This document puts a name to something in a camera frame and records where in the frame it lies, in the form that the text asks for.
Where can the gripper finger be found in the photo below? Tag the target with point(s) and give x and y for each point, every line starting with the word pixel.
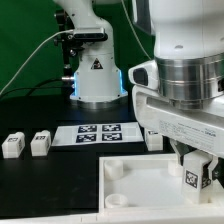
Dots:
pixel 216 170

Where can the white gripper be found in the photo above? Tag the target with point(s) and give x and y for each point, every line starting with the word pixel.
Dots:
pixel 202 129

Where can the white square tabletop part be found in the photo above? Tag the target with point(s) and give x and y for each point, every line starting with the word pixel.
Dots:
pixel 146 182

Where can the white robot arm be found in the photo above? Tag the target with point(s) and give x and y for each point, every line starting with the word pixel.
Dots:
pixel 180 93

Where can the white L-shaped corner fence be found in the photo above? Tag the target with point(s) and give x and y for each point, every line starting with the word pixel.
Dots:
pixel 197 214

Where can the white sheet with markers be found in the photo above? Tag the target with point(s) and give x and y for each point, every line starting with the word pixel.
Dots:
pixel 97 134

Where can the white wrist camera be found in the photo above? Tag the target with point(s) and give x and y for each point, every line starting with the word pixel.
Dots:
pixel 145 74

